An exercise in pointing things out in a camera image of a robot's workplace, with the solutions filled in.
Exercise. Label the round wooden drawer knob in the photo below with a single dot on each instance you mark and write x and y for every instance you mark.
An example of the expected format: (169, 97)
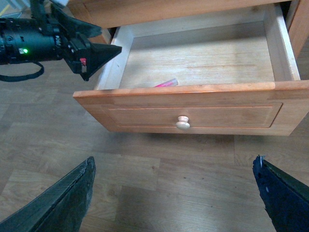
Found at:
(183, 123)

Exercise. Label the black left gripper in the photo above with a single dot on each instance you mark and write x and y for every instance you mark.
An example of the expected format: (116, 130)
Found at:
(82, 56)

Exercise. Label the wooden drawer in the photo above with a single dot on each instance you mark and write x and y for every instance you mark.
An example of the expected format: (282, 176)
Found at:
(236, 74)

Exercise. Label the pink marker with white cap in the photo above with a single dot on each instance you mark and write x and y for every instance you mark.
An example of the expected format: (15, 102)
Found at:
(170, 83)

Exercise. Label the wooden nightstand cabinet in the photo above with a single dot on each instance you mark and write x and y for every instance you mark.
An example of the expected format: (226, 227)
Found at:
(114, 13)

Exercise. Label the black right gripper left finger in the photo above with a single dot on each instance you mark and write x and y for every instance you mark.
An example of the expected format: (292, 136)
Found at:
(61, 208)

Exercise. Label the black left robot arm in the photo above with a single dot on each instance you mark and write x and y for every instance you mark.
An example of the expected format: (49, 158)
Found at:
(52, 36)

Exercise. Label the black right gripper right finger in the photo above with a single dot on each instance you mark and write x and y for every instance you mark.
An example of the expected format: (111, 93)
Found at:
(286, 199)

